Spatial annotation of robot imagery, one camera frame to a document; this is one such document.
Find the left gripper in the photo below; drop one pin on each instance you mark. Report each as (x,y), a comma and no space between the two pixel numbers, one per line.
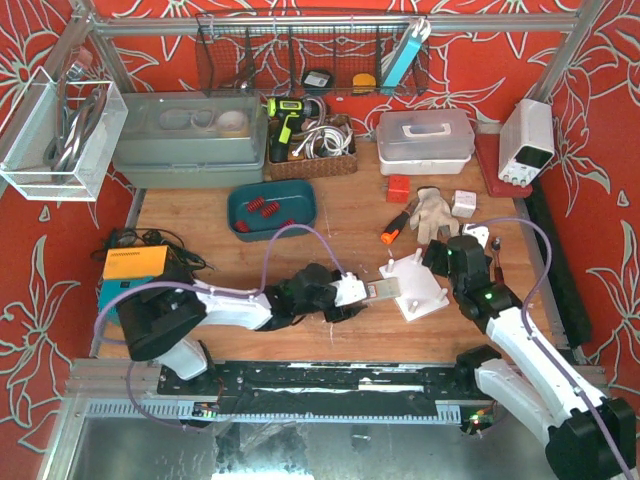
(338,310)

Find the clear acrylic box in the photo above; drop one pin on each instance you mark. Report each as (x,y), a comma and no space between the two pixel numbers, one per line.
(57,144)

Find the orange teal device box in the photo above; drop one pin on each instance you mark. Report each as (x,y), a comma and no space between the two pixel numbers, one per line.
(129,267)

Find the red tray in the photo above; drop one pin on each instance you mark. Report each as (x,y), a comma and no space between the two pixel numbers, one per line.
(487,153)

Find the yellow tape measure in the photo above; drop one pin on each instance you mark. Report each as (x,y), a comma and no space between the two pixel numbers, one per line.
(363,84)

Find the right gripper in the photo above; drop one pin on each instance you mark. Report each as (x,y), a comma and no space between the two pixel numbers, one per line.
(436,257)

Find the white plastic storage box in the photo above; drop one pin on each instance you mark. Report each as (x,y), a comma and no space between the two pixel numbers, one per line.
(424,142)

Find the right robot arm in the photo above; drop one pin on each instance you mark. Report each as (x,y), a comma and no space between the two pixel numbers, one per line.
(585,434)

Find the wicker basket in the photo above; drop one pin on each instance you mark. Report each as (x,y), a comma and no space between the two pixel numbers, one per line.
(302,167)

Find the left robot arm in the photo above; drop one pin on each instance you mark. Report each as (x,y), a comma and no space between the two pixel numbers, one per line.
(158,317)

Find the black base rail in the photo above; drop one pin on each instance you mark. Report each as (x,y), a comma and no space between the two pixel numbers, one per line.
(325,389)

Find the white cotton work glove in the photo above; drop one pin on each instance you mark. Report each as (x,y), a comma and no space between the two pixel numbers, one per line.
(431,214)

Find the white box with warning label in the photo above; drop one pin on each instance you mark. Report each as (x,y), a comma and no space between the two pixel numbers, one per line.
(383,289)

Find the black tape measure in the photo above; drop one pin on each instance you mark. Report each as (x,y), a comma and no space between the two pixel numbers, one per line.
(317,82)

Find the green yellow cordless drill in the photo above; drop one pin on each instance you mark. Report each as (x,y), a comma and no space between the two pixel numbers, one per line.
(290,114)

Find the white peg base plate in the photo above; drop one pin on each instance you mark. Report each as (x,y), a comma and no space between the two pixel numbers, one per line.
(420,293)

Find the orange black screwdriver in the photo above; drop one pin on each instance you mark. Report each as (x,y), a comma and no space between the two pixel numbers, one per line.
(395,227)

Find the black wire basket shelf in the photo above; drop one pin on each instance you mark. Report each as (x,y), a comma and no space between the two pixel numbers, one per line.
(268,52)

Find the white cube power socket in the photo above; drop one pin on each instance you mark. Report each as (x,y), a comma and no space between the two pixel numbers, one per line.
(464,204)

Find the blue white book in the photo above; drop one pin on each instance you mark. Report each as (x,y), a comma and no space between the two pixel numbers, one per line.
(395,64)

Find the orange cube power socket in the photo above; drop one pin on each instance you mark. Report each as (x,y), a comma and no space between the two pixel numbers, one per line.
(398,189)

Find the white power supply unit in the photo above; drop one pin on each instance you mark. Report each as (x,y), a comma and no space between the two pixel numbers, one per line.
(526,143)

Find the ratchet wrench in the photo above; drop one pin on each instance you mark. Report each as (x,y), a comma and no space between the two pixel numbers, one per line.
(496,249)

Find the grey plastic storage box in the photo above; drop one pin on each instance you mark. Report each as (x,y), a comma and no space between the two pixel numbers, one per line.
(187,140)

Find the teal plastic tray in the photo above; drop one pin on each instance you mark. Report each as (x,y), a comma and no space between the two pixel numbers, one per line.
(255,212)

